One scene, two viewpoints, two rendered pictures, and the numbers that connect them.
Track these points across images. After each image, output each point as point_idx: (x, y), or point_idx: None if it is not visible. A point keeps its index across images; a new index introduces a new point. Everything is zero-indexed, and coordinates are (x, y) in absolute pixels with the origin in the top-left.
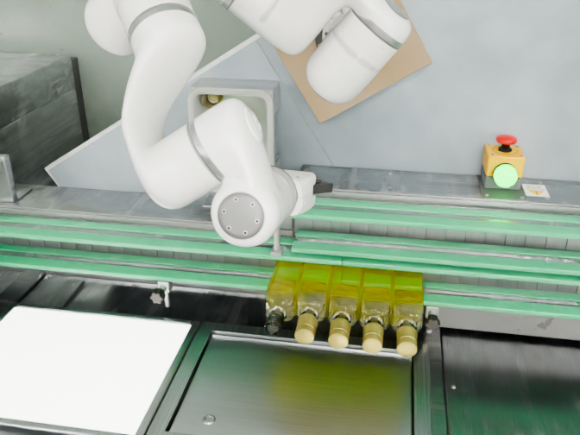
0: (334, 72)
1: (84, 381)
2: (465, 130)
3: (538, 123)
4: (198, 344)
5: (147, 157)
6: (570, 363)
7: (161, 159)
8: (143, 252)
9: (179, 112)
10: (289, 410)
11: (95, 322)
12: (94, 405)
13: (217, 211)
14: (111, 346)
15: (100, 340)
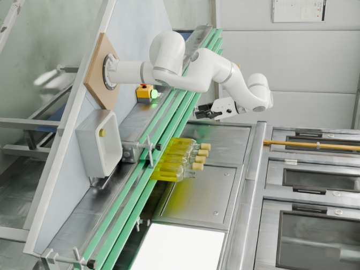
0: (180, 74)
1: (190, 255)
2: (131, 89)
3: None
4: (169, 218)
5: (263, 98)
6: (186, 136)
7: (266, 95)
8: None
9: (72, 154)
10: (211, 193)
11: (141, 261)
12: (206, 248)
13: (270, 100)
14: (164, 250)
15: (158, 255)
